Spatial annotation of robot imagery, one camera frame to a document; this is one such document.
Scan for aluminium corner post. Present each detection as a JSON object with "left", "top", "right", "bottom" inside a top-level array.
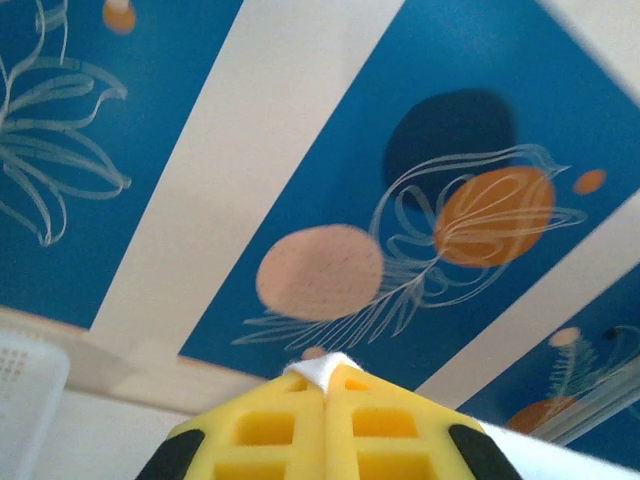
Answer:
[{"left": 529, "top": 357, "right": 640, "bottom": 446}]

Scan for white t-shirt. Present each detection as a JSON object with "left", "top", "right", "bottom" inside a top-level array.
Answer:
[{"left": 282, "top": 352, "right": 640, "bottom": 480}]

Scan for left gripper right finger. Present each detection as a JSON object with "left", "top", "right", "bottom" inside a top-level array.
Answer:
[{"left": 324, "top": 366, "right": 521, "bottom": 480}]

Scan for white plastic basket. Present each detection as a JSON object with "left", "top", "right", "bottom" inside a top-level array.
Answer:
[{"left": 0, "top": 327, "right": 71, "bottom": 480}]

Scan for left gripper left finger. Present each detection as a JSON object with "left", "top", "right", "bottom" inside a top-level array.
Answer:
[{"left": 134, "top": 373, "right": 326, "bottom": 480}]

